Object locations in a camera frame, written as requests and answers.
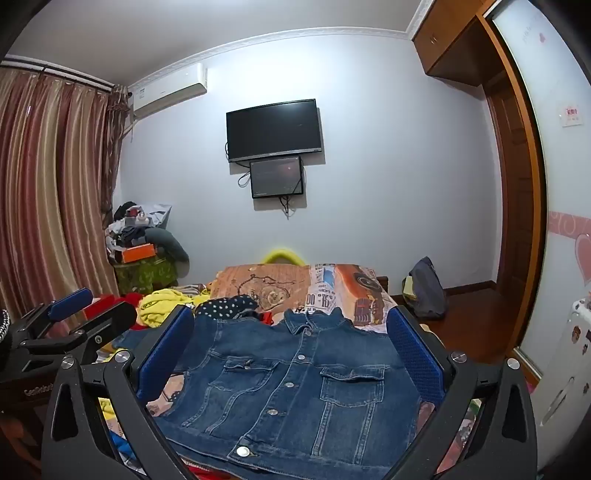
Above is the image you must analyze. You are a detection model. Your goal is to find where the blue denim jacket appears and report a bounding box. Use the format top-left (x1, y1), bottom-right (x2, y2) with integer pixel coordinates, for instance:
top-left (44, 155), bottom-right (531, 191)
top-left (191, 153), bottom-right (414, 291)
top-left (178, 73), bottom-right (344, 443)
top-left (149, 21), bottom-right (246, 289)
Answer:
top-left (154, 310), bottom-right (422, 479)

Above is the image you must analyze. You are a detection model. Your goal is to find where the red garment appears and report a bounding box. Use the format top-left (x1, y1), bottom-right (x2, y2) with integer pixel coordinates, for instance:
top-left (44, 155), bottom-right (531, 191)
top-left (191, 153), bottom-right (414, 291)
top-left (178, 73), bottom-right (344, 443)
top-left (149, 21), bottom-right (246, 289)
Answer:
top-left (83, 292), bottom-right (143, 320)

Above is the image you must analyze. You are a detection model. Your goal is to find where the yellow cartoon blanket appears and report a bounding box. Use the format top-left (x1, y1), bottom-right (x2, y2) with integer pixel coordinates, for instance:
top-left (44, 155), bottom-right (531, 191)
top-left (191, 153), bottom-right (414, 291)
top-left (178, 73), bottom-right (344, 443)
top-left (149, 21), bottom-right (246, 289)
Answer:
top-left (136, 288), bottom-right (211, 328)

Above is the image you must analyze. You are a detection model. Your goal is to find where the green patterned side cabinet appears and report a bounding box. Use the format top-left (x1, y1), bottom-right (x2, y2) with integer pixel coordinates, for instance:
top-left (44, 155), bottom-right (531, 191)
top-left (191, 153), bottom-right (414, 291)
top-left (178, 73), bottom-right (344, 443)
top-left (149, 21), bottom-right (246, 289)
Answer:
top-left (114, 257), bottom-right (177, 295)

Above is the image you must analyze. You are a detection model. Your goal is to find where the orange shoe box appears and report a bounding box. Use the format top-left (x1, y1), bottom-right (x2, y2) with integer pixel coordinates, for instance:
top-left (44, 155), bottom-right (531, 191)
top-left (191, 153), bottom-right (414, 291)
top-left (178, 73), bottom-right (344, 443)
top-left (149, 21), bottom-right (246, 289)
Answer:
top-left (122, 243), bottom-right (156, 264)

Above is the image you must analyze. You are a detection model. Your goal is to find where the pile of clutter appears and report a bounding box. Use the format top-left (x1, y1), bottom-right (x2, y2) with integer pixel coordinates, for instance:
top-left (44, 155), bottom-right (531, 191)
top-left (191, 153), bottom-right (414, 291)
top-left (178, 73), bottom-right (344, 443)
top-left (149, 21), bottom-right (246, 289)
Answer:
top-left (104, 201), bottom-right (172, 262)

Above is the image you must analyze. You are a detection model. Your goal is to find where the grey plush pillow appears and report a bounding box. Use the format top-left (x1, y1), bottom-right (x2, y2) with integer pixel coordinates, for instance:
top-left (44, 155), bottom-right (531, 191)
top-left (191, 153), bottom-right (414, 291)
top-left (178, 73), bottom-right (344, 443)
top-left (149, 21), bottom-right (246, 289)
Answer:
top-left (145, 227), bottom-right (190, 277)

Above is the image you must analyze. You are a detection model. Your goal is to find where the navy polka dot garment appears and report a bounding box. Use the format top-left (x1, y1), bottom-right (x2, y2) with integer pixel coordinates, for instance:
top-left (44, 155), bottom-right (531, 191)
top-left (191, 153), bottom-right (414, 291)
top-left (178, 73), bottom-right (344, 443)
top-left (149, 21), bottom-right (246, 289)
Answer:
top-left (195, 295), bottom-right (259, 320)

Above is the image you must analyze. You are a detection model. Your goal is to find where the dark blue bag on floor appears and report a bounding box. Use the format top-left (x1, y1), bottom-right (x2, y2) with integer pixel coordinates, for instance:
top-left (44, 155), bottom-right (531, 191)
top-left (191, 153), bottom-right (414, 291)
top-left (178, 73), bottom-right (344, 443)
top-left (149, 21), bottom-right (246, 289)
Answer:
top-left (402, 256), bottom-right (449, 320)

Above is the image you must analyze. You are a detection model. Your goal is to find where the yellow curved chair back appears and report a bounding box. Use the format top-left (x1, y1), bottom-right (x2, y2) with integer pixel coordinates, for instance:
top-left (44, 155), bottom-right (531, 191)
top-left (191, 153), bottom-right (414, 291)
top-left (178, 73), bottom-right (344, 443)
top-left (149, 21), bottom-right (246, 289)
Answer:
top-left (262, 248), bottom-right (307, 266)

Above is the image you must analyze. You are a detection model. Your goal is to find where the red gold striped curtain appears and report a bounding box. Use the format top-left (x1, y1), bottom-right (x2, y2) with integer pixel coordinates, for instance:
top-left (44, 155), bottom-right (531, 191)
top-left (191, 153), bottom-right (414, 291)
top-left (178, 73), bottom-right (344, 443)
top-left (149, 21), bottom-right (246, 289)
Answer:
top-left (1, 68), bottom-right (129, 317)

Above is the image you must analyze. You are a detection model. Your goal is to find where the newspaper print bed quilt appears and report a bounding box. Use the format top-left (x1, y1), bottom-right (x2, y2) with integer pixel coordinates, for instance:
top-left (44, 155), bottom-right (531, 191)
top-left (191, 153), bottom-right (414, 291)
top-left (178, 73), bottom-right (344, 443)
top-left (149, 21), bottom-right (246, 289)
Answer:
top-left (98, 262), bottom-right (484, 480)

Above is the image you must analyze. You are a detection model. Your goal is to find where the white sliding wardrobe door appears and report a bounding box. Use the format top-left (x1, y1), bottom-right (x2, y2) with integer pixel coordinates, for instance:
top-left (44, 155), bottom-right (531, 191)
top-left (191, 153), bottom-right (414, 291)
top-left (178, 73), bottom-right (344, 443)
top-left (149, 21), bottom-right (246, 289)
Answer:
top-left (488, 1), bottom-right (590, 373)

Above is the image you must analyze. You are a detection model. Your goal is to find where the wooden overhead cabinet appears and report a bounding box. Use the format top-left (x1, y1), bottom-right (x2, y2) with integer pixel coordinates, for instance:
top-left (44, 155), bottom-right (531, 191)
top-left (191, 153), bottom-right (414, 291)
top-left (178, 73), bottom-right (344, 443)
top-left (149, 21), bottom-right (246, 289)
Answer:
top-left (413, 0), bottom-right (503, 86)

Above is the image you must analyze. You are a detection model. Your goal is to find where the small black wall monitor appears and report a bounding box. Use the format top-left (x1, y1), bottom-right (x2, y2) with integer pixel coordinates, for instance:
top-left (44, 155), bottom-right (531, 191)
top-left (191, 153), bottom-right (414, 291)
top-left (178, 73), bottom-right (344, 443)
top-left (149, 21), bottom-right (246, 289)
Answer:
top-left (249, 156), bottom-right (304, 199)

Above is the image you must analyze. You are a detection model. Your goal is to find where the white wall air conditioner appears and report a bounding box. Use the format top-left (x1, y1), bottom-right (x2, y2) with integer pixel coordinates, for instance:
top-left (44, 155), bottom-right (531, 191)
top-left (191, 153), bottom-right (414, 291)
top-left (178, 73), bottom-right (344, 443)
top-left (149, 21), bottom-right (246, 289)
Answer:
top-left (131, 63), bottom-right (207, 119)

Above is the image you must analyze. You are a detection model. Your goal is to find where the large black wall television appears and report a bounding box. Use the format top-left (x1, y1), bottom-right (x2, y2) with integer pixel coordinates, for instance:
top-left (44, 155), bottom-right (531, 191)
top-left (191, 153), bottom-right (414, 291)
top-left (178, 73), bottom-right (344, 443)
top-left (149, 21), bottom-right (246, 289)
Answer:
top-left (226, 99), bottom-right (322, 162)

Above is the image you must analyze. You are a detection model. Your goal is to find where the white wall switch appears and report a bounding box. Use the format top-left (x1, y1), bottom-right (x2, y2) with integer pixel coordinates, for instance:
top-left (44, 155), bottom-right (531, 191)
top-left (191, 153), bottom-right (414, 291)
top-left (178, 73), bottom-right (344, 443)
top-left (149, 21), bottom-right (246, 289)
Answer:
top-left (559, 104), bottom-right (583, 128)

